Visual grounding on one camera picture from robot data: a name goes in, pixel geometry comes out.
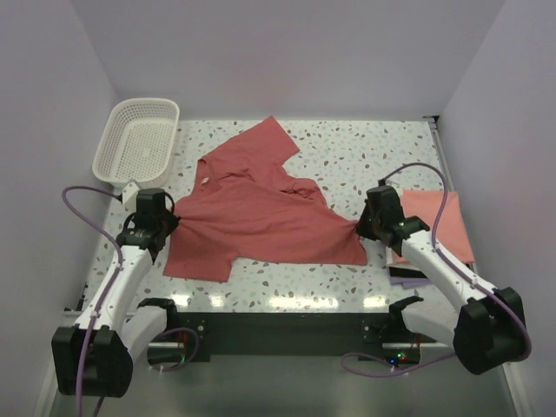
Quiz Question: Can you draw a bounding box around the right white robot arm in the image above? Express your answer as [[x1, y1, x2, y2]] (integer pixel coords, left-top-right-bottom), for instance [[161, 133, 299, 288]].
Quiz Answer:
[[356, 183, 532, 374]]

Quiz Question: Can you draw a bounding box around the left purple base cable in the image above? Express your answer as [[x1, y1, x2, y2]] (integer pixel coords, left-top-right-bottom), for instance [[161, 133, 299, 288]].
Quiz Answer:
[[147, 328, 201, 373]]

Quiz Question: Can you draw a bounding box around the red t shirt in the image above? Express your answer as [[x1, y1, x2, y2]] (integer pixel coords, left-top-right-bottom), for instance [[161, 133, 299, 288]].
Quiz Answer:
[[163, 116, 367, 282]]

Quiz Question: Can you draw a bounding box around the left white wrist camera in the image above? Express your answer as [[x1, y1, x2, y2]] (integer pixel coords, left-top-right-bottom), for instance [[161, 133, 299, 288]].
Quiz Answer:
[[120, 182, 140, 209]]

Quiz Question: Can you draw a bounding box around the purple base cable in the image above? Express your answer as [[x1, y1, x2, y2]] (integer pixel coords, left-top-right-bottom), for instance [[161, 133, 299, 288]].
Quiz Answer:
[[147, 328, 201, 373], [340, 352, 461, 382]]

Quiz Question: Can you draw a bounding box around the white plastic basket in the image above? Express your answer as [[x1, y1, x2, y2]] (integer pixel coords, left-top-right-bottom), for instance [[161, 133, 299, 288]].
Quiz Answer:
[[92, 97, 180, 189]]

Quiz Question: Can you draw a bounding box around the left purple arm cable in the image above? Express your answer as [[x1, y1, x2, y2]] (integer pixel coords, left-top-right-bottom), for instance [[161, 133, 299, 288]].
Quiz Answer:
[[63, 185, 131, 417]]

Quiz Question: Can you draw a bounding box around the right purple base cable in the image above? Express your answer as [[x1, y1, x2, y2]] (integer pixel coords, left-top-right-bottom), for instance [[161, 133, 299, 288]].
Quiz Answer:
[[340, 352, 461, 382]]

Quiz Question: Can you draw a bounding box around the aluminium frame rail right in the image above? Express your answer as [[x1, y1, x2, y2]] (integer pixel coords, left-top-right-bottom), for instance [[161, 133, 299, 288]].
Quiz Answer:
[[424, 113, 486, 301]]

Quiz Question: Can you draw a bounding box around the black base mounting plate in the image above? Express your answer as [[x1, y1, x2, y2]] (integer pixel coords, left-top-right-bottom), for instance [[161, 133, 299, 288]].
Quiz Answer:
[[148, 313, 423, 366]]

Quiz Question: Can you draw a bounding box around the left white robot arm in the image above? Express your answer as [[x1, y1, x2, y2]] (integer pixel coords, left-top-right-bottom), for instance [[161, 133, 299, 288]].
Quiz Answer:
[[51, 189, 180, 398]]

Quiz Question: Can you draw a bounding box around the folded salmon t shirt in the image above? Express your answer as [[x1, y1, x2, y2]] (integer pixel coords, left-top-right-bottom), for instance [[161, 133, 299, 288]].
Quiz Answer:
[[400, 189, 475, 264]]

